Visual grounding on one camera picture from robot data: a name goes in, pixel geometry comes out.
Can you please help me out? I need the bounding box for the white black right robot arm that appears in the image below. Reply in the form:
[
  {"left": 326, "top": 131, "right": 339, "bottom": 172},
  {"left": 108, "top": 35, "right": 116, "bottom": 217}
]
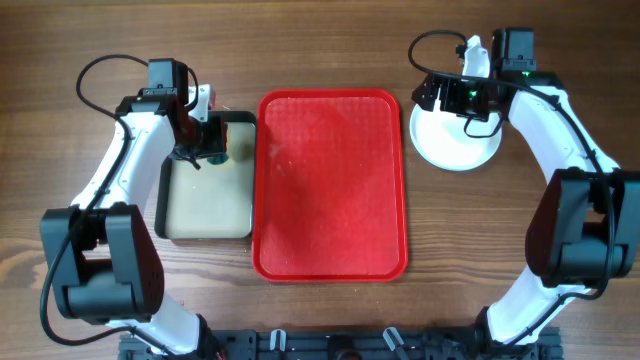
[{"left": 409, "top": 27, "right": 639, "bottom": 352}]

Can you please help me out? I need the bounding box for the red plastic tray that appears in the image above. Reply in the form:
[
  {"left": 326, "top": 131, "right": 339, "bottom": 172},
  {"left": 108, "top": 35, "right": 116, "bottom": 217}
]
[{"left": 252, "top": 88, "right": 409, "bottom": 283}]

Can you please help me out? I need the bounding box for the black tray with soapy water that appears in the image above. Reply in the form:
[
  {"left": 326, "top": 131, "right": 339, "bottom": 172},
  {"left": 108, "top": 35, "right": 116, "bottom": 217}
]
[{"left": 154, "top": 111, "right": 257, "bottom": 240}]

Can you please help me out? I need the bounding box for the green yellow sponge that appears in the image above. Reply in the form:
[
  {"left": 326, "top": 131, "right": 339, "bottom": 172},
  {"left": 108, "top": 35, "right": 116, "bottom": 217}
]
[{"left": 207, "top": 153, "right": 229, "bottom": 165}]

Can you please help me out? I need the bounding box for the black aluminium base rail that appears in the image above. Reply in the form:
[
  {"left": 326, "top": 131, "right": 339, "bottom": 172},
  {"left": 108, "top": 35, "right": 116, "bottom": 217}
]
[{"left": 117, "top": 326, "right": 565, "bottom": 360}]

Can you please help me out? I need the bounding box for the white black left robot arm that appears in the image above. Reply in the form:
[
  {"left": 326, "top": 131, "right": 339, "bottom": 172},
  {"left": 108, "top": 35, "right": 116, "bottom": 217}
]
[{"left": 39, "top": 58, "right": 226, "bottom": 359}]

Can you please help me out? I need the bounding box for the white plate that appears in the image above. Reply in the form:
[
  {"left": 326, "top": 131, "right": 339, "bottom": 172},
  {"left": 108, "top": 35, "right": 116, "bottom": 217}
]
[{"left": 409, "top": 102, "right": 502, "bottom": 171}]

